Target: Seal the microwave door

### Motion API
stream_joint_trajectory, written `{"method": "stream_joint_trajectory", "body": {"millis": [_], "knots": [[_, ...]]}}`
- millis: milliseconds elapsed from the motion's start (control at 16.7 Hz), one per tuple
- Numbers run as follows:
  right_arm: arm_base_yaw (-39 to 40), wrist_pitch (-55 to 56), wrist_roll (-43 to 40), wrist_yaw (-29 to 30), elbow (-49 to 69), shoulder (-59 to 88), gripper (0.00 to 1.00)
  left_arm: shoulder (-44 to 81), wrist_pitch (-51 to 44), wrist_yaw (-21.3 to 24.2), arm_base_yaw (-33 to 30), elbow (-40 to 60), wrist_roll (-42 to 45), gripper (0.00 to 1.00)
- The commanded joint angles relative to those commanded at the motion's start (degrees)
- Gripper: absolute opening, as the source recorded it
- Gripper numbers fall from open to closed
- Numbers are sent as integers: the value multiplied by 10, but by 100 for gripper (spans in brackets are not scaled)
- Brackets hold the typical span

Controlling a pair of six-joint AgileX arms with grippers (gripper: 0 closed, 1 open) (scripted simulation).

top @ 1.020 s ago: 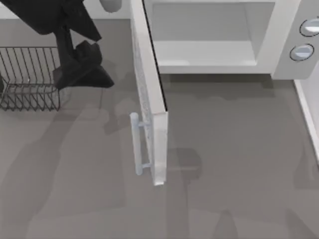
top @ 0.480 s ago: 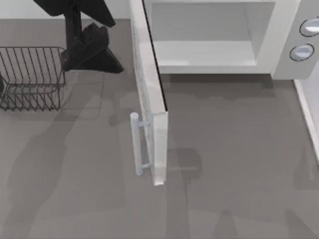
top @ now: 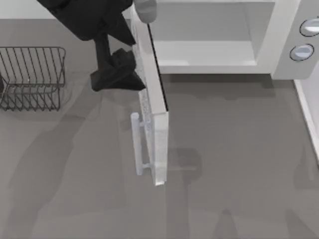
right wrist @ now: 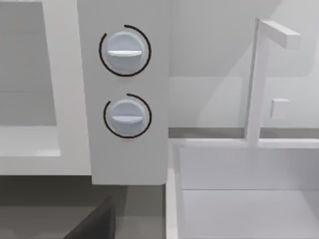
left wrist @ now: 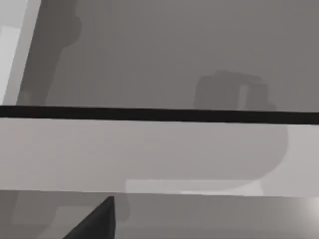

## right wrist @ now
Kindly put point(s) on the tall white tap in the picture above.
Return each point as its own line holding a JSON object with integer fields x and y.
{"x": 256, "y": 87}

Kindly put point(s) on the white sink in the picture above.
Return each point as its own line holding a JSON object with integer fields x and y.
{"x": 244, "y": 199}

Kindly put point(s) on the pale blue microwave knob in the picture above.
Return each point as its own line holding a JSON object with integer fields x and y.
{"x": 126, "y": 117}
{"x": 124, "y": 51}

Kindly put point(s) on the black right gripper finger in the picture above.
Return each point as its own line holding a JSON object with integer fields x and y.
{"x": 97, "y": 221}

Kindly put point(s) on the pale microwave oven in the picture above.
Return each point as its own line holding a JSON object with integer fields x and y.
{"x": 72, "y": 99}

